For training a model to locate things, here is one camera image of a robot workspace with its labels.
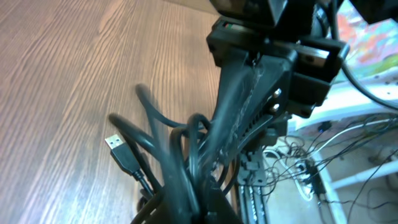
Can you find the colourful painted backdrop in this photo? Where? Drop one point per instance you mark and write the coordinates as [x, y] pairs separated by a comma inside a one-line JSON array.
[[373, 48]]

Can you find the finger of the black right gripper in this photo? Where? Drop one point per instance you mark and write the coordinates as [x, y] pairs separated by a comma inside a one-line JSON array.
[[245, 109]]

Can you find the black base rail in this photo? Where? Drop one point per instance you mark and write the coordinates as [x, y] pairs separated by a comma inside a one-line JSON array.
[[251, 181]]

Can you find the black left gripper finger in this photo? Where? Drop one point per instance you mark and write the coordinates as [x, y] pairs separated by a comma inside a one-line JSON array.
[[215, 208]]

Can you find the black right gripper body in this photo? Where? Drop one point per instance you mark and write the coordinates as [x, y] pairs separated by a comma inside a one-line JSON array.
[[301, 26]]

